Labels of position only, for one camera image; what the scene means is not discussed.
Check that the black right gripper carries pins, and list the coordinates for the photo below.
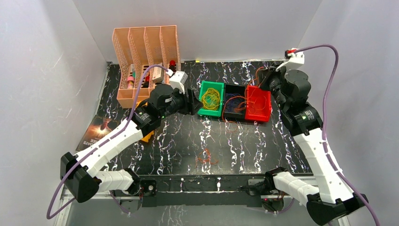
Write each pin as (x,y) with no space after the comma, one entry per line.
(266,75)

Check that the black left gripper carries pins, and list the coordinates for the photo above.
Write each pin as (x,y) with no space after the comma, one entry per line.
(190,101)

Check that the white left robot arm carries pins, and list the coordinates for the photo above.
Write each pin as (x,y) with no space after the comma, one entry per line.
(82,173)

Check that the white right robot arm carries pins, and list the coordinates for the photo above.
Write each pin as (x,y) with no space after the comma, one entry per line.
(332,197)

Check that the green plastic bin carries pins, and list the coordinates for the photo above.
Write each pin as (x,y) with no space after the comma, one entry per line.
(211,95)

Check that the red plastic bin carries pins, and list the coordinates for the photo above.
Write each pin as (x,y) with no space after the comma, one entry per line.
(258,104)

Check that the black plastic bin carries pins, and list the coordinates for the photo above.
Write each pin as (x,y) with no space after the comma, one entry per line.
(234,106)

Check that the red black stamp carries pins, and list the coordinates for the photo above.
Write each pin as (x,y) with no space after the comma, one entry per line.
(172,65)

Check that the white box in organizer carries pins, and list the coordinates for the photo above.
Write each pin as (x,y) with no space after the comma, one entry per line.
(158,75)

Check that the yellow plastic bin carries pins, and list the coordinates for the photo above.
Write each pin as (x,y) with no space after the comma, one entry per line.
(150,134)

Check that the peach desk file organizer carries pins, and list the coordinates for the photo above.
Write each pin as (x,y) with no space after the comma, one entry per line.
(136,49)

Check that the dark illustrated book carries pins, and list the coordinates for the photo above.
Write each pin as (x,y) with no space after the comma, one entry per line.
(98,128)

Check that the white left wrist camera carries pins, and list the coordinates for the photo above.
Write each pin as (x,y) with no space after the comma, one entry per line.
(177,80)

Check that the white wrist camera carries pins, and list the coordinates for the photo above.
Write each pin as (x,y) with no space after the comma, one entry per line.
(293,60)
(177,80)

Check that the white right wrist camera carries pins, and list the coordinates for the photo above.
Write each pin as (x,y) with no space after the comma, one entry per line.
(293,60)

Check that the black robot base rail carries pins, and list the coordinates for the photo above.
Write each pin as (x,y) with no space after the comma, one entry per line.
(209,190)

